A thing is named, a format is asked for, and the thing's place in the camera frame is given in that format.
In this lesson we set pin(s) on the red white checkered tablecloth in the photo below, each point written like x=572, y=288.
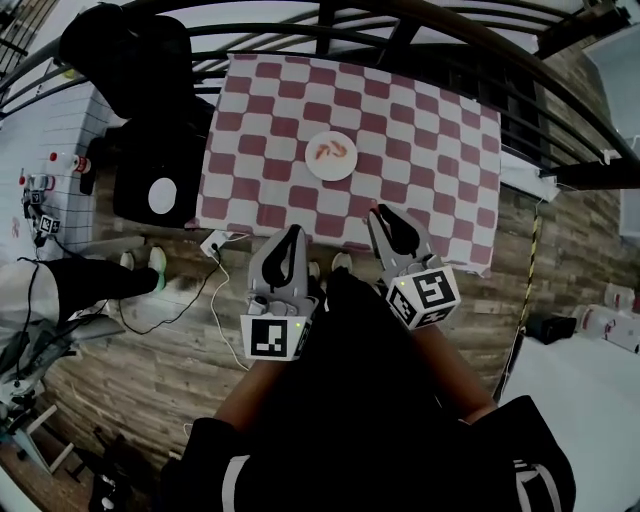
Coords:
x=425, y=150

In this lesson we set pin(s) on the grey chair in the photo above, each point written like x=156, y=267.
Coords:
x=75, y=332

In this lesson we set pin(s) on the white round plate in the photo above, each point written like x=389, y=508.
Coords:
x=162, y=196

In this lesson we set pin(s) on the person's white shoe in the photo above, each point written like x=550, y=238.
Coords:
x=314, y=270
x=341, y=261

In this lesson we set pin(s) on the red white small container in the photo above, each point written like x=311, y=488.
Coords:
x=49, y=182

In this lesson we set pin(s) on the person's right forearm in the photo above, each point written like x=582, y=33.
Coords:
x=450, y=370

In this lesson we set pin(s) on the plain white table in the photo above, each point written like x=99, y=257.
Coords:
x=580, y=425

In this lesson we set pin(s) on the white tiled table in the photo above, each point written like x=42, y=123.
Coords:
x=55, y=125

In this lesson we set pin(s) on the white power strip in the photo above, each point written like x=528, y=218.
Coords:
x=212, y=244

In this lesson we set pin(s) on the yellow black striped tape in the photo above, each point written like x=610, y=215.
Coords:
x=532, y=260

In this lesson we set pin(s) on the white plate with food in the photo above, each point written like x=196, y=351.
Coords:
x=332, y=170

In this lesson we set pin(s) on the idle hand-held gripper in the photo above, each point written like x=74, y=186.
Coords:
x=49, y=223

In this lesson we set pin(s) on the white bottle red label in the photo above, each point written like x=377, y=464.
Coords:
x=83, y=165

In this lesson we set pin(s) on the white bottle red cap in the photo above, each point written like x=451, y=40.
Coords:
x=61, y=158

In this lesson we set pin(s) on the white jug red label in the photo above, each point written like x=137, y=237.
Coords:
x=622, y=297
x=605, y=327

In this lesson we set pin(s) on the black bag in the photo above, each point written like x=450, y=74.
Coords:
x=552, y=330

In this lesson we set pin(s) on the black office chair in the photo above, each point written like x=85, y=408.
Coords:
x=145, y=125

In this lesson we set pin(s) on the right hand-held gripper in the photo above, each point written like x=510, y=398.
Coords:
x=432, y=295

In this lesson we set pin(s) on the person's left forearm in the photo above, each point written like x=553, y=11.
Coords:
x=250, y=395

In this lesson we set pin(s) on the grey translucent panel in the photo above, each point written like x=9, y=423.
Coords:
x=620, y=85

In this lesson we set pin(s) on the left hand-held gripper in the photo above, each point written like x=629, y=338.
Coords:
x=270, y=337

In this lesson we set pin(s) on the person's black clothing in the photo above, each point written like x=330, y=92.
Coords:
x=360, y=400

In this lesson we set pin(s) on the white base board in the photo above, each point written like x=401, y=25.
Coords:
x=525, y=175

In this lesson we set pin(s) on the black metal beam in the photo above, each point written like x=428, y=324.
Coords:
x=590, y=175

